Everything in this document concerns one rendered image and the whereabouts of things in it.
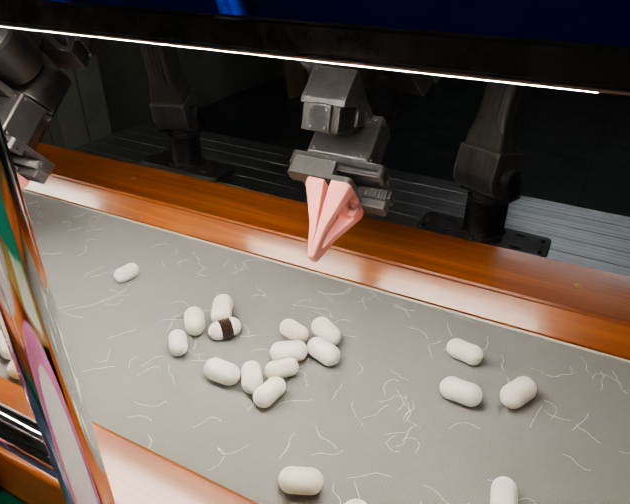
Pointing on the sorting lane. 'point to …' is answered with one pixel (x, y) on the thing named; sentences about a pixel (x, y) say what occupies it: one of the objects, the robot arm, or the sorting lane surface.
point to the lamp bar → (383, 34)
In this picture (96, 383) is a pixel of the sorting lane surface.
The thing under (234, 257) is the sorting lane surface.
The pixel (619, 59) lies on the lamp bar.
